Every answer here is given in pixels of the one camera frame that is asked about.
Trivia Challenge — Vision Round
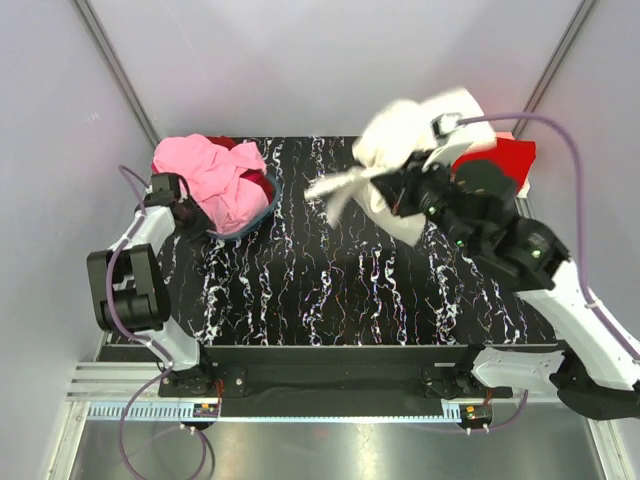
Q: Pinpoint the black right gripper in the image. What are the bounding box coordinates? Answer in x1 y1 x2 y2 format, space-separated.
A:
370 148 475 251

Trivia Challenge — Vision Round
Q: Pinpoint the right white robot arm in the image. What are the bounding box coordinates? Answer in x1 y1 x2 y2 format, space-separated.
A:
372 158 639 421

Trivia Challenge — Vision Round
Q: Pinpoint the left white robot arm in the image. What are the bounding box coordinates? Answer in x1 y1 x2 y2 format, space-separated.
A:
86 173 216 396

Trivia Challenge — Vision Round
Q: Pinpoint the pink crumpled t shirt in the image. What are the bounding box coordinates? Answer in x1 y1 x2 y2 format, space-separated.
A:
152 134 275 235

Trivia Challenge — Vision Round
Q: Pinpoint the folded red t shirt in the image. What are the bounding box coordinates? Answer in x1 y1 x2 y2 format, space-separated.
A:
452 138 537 190

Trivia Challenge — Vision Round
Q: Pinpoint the folded light pink t shirt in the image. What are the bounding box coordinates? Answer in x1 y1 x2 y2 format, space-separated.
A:
496 132 514 141

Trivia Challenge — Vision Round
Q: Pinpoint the red t shirt in basket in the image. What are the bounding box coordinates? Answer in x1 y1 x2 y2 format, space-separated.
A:
207 136 268 191

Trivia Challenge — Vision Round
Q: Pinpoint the teal plastic laundry basket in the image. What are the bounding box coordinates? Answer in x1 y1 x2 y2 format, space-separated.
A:
207 172 282 240

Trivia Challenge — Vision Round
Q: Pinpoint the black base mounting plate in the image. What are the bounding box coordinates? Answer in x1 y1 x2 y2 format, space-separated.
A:
150 345 483 423

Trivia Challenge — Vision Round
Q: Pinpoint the left aluminium corner post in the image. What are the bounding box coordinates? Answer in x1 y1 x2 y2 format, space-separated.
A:
70 0 160 148

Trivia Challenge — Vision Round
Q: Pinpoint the aluminium corner post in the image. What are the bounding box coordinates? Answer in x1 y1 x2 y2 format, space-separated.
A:
70 0 160 148
523 0 600 113

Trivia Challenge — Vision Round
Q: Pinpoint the aluminium frame rail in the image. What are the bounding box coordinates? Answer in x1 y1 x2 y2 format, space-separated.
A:
67 362 161 401

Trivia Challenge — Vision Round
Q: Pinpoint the white slotted cable duct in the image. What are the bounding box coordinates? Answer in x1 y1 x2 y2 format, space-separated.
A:
88 402 219 422

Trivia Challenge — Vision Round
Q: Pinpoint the right aluminium corner post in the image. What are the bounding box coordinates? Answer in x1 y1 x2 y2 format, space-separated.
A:
523 0 600 113

